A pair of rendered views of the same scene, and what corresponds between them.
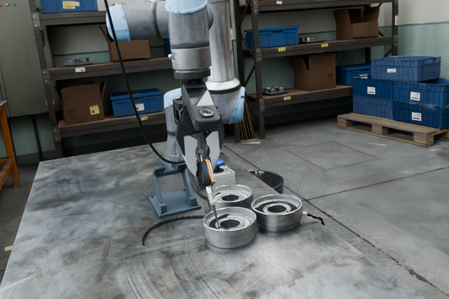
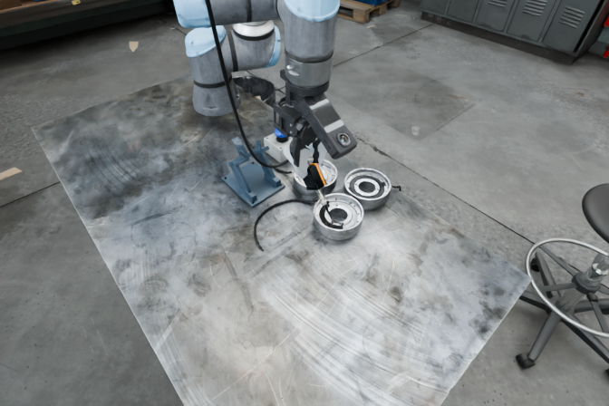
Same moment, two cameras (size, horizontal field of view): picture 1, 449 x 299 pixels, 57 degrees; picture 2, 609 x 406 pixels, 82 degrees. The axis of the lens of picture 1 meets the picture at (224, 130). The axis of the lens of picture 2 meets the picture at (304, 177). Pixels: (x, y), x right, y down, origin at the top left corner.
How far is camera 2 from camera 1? 46 cm
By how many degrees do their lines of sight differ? 36
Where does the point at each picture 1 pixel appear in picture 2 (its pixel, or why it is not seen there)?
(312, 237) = (404, 212)
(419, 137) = (358, 14)
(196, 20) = (331, 26)
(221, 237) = (342, 235)
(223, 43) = not seen: outside the picture
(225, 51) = not seen: outside the picture
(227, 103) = (264, 50)
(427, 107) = not seen: outside the picture
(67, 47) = not seen: outside the picture
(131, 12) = not seen: outside the picture
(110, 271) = (254, 294)
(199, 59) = (327, 72)
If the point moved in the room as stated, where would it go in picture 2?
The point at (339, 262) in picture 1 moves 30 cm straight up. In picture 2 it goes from (439, 238) to (490, 118)
